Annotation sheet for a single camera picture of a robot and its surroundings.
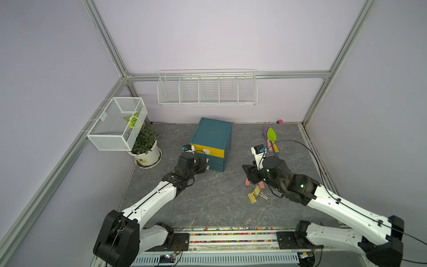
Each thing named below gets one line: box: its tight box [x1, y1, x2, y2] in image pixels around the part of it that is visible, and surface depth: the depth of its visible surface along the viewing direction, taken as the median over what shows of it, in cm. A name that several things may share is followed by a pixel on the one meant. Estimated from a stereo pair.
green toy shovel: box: [266, 127, 280, 155], surface depth 114 cm
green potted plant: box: [130, 123, 160, 156], surface depth 90 cm
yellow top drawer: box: [189, 142, 226, 158], surface depth 83 cm
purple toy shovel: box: [263, 126, 273, 153], surface depth 113 cm
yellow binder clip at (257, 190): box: [253, 184, 261, 196], surface depth 89 cm
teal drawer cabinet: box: [189, 117, 233, 172], surface depth 86 cm
